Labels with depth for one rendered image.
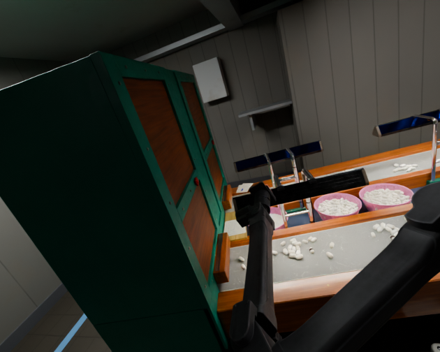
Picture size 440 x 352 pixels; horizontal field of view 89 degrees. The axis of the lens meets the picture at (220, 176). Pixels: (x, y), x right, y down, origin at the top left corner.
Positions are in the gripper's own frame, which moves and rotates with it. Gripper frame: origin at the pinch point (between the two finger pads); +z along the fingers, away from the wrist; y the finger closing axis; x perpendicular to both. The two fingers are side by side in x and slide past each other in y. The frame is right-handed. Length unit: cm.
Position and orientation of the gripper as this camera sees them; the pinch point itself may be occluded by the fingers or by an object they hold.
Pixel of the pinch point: (262, 185)
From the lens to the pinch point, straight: 96.2
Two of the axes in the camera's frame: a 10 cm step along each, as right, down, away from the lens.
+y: 5.8, 7.8, 2.3
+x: 7.9, -4.8, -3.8
